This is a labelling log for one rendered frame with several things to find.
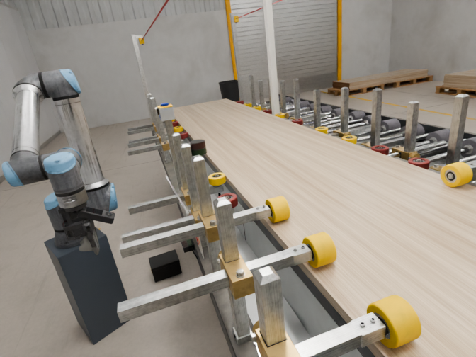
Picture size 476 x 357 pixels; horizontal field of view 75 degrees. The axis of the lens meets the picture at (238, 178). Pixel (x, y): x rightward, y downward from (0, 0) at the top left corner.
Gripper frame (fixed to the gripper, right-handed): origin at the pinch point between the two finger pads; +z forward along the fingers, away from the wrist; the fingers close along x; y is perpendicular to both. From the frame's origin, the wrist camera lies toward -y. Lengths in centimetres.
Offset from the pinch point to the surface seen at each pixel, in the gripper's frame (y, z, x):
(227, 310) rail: -37, 13, 35
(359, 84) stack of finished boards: -564, 58, -571
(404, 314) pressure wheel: -61, -15, 77
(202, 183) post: -38, -26, 23
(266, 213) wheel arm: -56, -12, 27
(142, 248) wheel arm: -17.1, -11.7, 26.4
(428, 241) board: -91, -7, 56
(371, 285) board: -67, -7, 63
